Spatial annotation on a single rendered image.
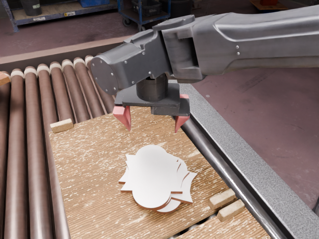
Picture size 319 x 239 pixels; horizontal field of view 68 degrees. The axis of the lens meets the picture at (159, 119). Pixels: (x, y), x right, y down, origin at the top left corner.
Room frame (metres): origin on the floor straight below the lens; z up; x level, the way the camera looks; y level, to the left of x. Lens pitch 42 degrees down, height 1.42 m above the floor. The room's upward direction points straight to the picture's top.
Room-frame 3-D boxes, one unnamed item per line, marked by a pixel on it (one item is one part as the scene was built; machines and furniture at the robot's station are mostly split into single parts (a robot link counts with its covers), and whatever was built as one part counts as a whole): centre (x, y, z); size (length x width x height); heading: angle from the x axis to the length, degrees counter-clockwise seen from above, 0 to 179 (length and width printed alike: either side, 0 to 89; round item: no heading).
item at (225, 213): (0.23, -0.15, 0.95); 0.06 x 0.02 x 0.03; 117
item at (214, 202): (0.26, -0.13, 0.95); 0.06 x 0.02 x 0.03; 117
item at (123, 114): (0.36, 0.05, 1.11); 0.07 x 0.07 x 0.09; 87
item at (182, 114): (0.35, -0.02, 1.11); 0.07 x 0.07 x 0.09; 87
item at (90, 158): (0.37, 0.07, 0.93); 0.41 x 0.35 x 0.02; 27
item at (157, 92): (0.35, 0.01, 1.18); 0.10 x 0.07 x 0.07; 87
